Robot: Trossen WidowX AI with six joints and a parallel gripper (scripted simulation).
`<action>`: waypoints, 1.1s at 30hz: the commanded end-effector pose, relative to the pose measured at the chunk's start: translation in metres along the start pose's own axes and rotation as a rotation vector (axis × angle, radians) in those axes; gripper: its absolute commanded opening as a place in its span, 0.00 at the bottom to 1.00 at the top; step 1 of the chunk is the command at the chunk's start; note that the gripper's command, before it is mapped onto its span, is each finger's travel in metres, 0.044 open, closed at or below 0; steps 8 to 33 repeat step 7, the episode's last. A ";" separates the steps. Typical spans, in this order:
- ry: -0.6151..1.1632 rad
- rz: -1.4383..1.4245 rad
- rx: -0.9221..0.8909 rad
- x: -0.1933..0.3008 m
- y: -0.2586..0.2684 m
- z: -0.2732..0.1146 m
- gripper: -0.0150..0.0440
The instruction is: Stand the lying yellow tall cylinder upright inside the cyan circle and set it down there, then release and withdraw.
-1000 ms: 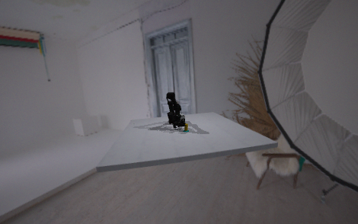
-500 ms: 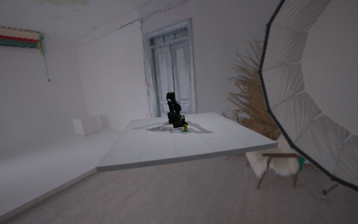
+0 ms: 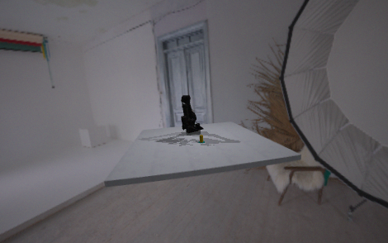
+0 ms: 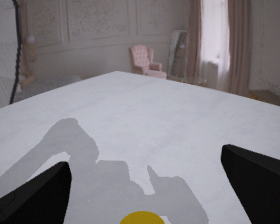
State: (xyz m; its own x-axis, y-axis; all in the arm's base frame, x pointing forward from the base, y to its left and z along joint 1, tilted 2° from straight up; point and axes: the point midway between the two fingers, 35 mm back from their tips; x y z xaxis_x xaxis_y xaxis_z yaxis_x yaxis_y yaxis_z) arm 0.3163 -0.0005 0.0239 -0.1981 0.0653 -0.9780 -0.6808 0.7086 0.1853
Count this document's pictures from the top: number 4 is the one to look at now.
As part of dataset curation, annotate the yellow cylinder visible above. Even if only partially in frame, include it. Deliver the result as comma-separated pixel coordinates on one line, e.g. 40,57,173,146
120,210,165,224

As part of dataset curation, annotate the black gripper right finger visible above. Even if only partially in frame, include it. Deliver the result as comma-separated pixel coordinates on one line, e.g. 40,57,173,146
220,144,280,224

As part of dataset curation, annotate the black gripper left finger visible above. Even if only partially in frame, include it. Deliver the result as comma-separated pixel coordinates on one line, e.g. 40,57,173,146
0,161,72,224

